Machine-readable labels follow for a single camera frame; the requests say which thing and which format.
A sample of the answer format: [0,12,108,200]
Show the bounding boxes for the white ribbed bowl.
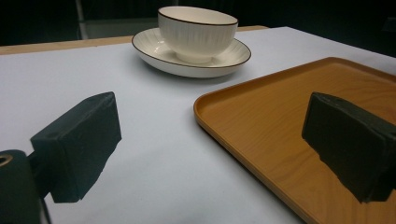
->
[157,6,239,65]

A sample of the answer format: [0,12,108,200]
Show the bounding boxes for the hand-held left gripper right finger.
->
[301,91,396,204]

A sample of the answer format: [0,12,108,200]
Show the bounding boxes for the white ribbed plate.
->
[131,27,252,78]

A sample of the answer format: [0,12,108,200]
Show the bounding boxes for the metal stand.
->
[75,0,90,40]

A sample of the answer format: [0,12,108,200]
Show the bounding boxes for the wooden tray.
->
[192,56,396,224]

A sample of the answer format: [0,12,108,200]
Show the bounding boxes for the white table mat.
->
[0,26,396,224]

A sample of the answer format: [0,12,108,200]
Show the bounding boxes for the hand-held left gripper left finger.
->
[28,91,122,204]

